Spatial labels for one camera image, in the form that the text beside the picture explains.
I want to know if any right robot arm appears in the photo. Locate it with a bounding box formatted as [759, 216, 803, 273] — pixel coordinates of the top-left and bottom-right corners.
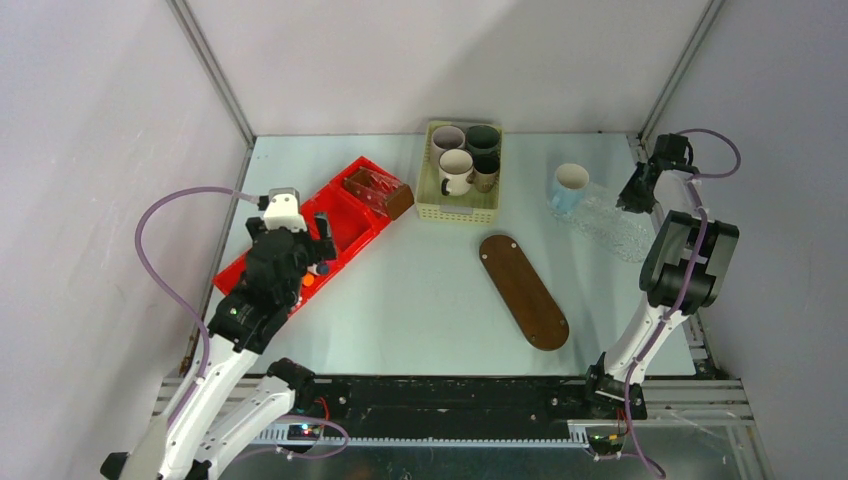
[581, 160, 740, 418]

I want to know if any dark green mug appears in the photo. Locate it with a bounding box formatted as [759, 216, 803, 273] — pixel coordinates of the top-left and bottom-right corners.
[465, 124, 501, 156]

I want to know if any brown oval wooden tray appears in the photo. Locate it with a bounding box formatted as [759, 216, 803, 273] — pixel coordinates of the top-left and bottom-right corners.
[478, 234, 570, 351]

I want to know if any pink white mug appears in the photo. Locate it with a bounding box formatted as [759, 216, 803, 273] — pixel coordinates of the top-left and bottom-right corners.
[429, 125, 465, 165]

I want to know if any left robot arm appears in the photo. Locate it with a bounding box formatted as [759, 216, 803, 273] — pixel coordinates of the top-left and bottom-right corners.
[100, 212, 337, 479]

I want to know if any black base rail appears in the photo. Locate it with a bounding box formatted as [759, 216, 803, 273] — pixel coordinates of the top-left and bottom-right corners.
[296, 375, 624, 442]

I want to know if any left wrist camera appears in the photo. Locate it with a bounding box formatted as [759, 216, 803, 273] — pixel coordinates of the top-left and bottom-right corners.
[261, 187, 307, 233]

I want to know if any cream plastic basket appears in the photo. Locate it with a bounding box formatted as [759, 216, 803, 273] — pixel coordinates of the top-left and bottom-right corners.
[415, 120, 503, 224]

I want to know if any red divided organizer bin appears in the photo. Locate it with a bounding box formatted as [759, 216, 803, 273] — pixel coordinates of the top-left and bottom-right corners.
[211, 156, 392, 313]

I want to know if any brown mug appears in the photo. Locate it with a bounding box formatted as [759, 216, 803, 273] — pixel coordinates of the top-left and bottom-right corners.
[472, 153, 501, 193]

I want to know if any white mug black handle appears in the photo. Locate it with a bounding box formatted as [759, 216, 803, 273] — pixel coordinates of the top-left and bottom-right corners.
[438, 149, 473, 196]

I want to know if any clear textured acrylic tray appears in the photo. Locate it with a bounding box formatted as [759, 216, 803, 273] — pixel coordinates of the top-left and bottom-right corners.
[548, 182, 655, 263]

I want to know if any light blue mug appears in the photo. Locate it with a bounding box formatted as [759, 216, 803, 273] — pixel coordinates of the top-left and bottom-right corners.
[547, 163, 590, 214]

